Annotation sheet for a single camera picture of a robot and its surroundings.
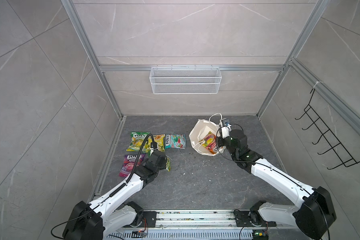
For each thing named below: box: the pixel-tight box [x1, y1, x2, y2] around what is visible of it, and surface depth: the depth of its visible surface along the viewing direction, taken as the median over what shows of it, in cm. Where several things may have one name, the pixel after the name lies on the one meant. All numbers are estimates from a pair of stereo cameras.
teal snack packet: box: [164, 134, 187, 150], surface depth 103 cm
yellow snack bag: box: [153, 134, 166, 153], surface depth 102 cm
